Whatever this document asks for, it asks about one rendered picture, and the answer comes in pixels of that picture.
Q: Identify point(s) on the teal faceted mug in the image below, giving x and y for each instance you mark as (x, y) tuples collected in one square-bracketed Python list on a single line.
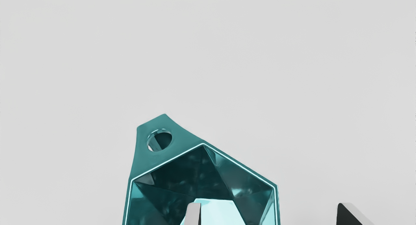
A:
[(195, 173)]

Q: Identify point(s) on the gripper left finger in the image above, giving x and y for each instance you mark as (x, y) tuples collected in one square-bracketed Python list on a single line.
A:
[(193, 215)]

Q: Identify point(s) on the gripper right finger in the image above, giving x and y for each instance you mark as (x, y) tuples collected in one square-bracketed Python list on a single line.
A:
[(349, 216)]

